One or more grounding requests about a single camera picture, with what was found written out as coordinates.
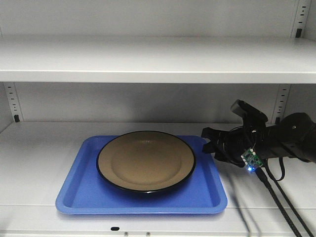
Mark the blue plastic tray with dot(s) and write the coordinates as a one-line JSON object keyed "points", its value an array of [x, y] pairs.
{"points": [[85, 192]]}

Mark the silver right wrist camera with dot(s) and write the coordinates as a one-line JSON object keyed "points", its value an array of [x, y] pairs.
{"points": [[244, 110]]}

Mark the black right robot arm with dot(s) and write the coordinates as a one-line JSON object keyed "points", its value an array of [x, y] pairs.
{"points": [[293, 137]]}

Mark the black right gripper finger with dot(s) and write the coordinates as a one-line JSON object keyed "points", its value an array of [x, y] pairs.
{"points": [[210, 147], [211, 134]]}

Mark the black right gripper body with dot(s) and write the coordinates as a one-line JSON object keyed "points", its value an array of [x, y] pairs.
{"points": [[233, 144]]}

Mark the green right circuit board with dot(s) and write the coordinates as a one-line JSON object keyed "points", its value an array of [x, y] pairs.
{"points": [[251, 160]]}

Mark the beige plate with black rim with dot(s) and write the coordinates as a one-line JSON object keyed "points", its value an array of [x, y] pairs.
{"points": [[146, 161]]}

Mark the white upper cabinet shelf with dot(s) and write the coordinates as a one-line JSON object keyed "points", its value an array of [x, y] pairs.
{"points": [[157, 60]]}

